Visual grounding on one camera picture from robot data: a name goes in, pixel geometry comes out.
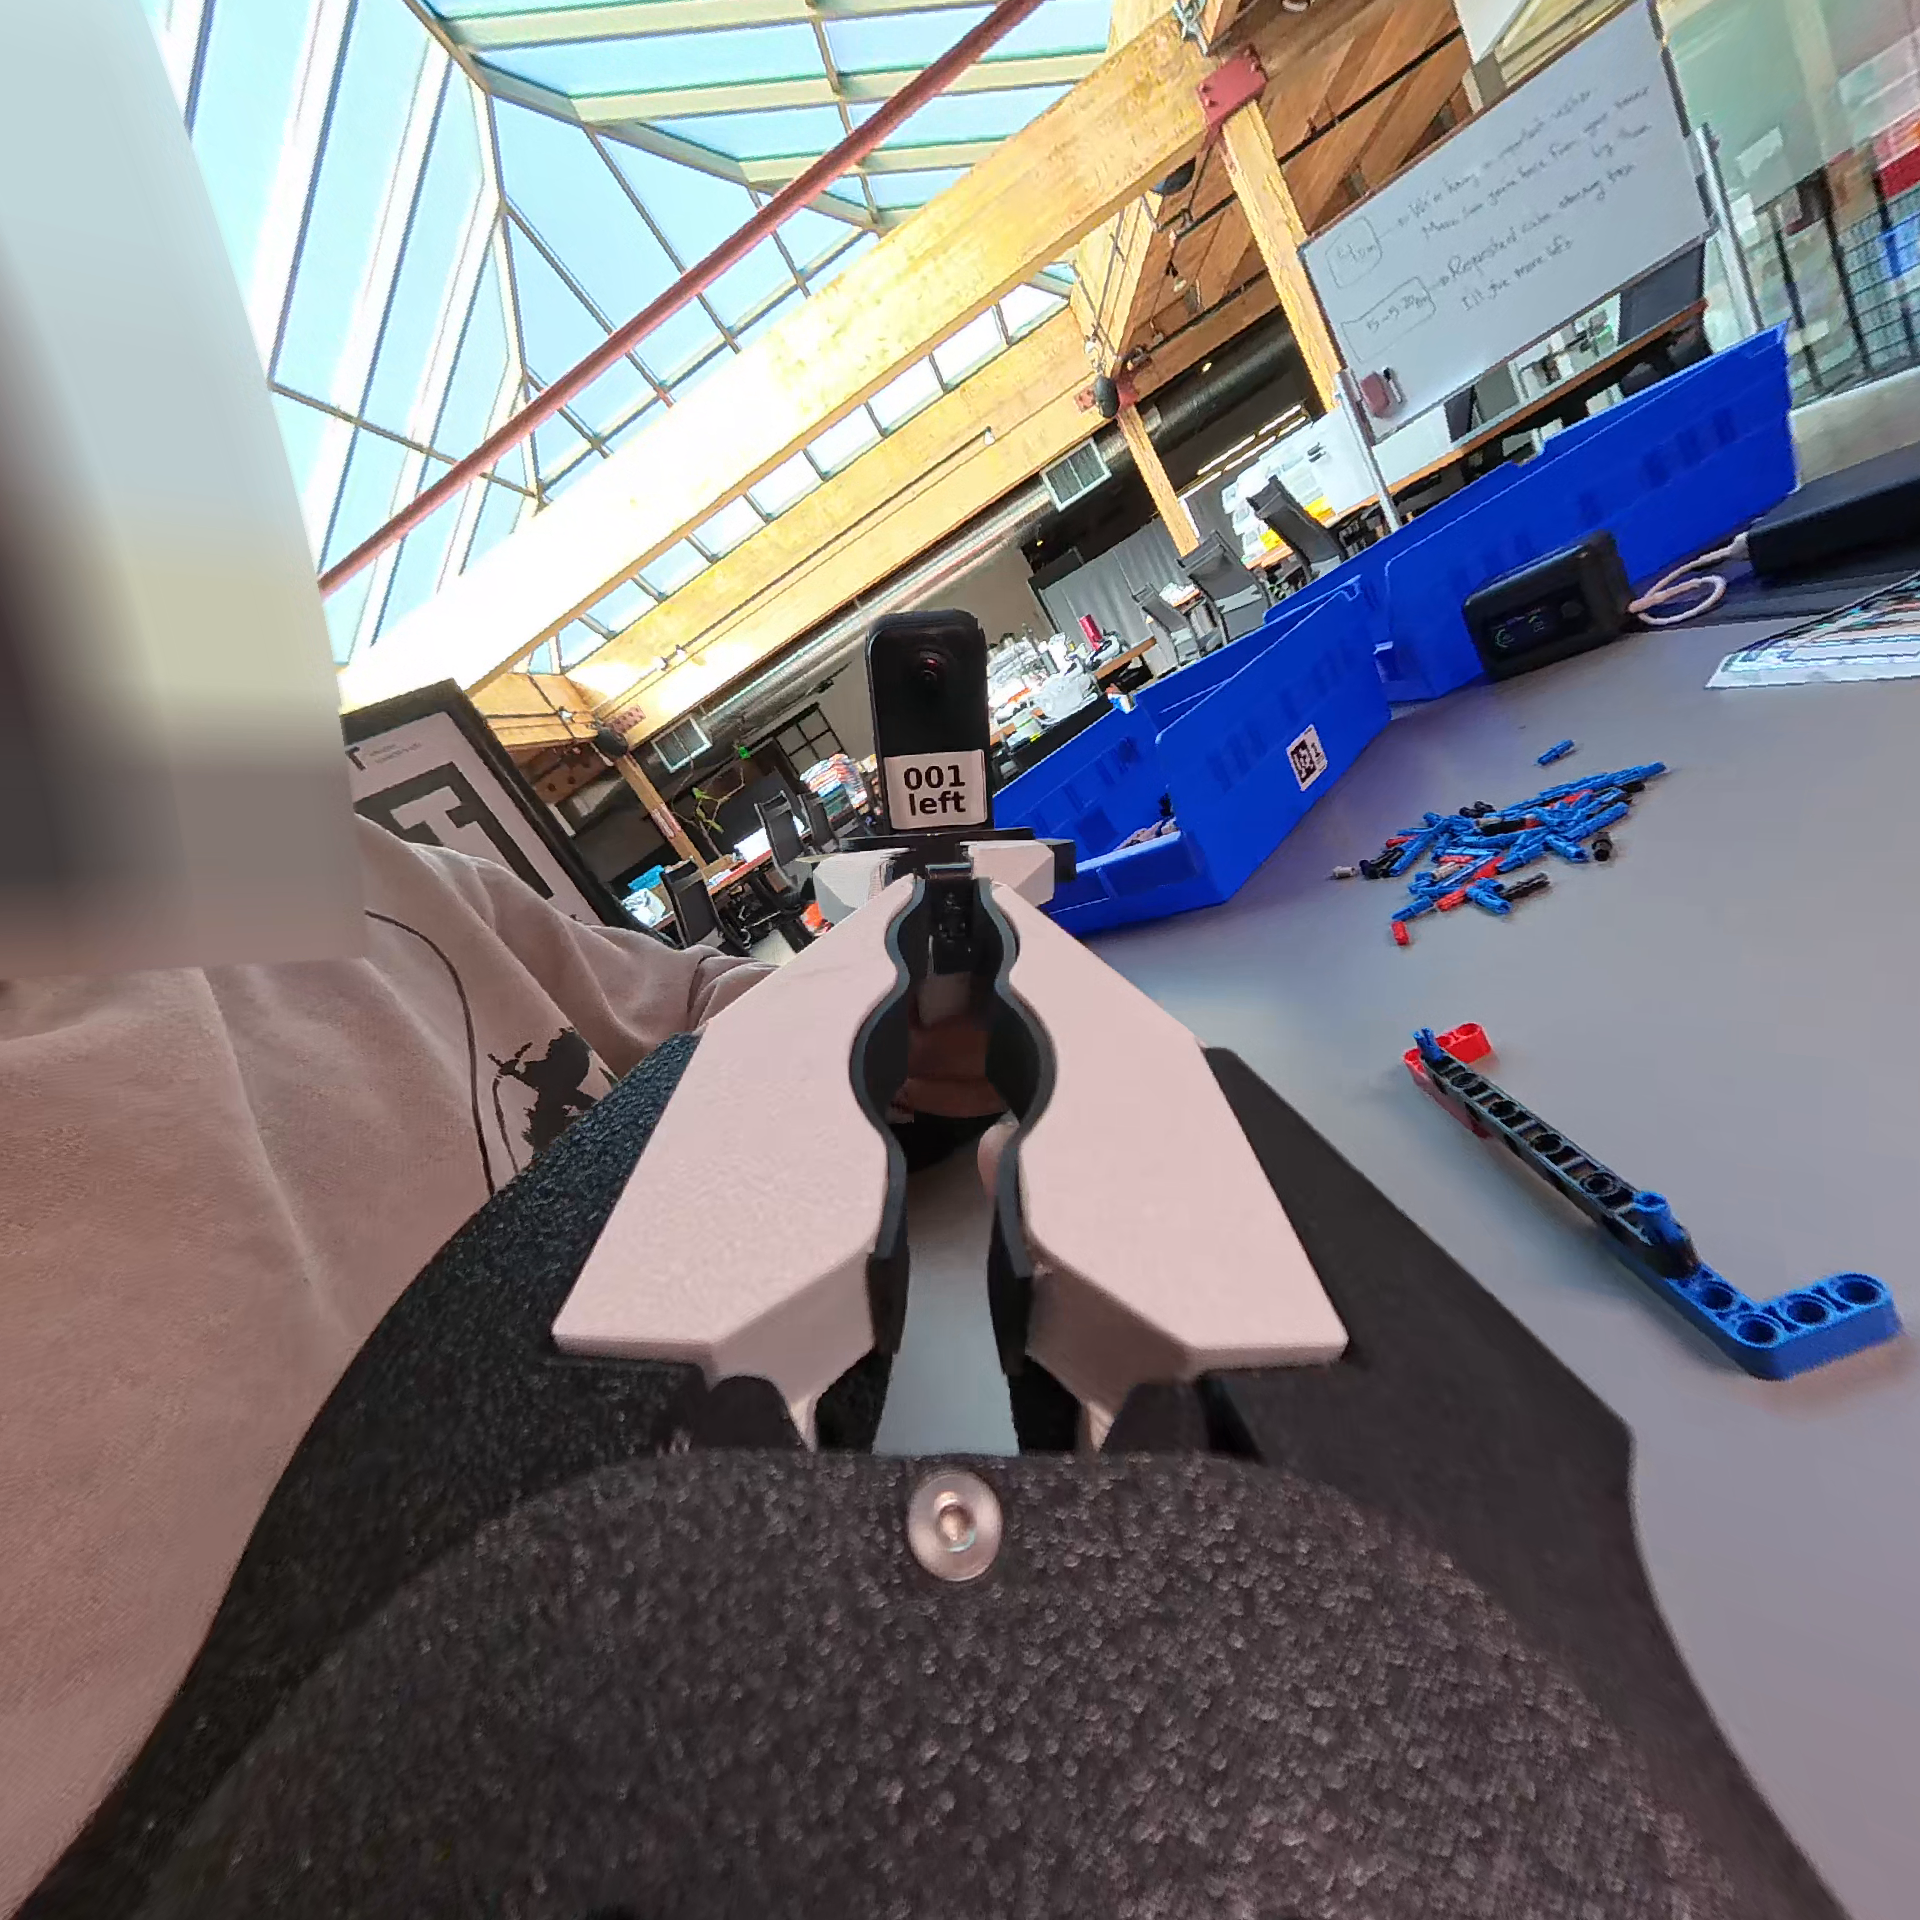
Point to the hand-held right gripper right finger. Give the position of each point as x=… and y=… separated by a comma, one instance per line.
x=1185, y=1199

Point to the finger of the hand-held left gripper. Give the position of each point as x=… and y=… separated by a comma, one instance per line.
x=846, y=887
x=1019, y=871

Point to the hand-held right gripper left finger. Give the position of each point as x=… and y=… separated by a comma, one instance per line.
x=721, y=1199

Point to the small black lego axle assembly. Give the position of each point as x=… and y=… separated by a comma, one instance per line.
x=951, y=914

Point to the person's left forearm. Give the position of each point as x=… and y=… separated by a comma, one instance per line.
x=689, y=991

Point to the heap of loose lego parts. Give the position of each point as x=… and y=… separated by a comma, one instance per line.
x=1142, y=843

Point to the black blue red lego beam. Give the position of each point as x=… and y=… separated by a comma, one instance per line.
x=1576, y=1169

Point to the pile of blue lego pins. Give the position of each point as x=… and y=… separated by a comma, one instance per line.
x=1502, y=848

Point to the colourful lego instruction booklet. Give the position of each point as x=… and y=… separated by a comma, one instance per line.
x=1829, y=651

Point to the person's left hand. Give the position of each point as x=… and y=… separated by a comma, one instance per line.
x=956, y=1070

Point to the row of black office chairs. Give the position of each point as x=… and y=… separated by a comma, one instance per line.
x=781, y=833

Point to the blue plastic bin with sticker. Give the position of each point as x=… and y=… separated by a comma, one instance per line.
x=1260, y=810

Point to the white air vent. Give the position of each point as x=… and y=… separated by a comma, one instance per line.
x=1074, y=481

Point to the black office chair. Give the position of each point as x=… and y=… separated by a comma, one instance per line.
x=1223, y=592
x=1287, y=525

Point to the black framed marker board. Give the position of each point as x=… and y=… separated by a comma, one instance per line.
x=435, y=795

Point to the red ceiling pipe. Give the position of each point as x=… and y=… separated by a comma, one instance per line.
x=677, y=296

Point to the black power bank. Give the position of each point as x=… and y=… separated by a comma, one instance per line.
x=1545, y=607

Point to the whiteboard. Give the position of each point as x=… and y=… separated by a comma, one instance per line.
x=1502, y=256

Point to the flat black box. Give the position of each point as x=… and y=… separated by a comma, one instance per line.
x=1844, y=530

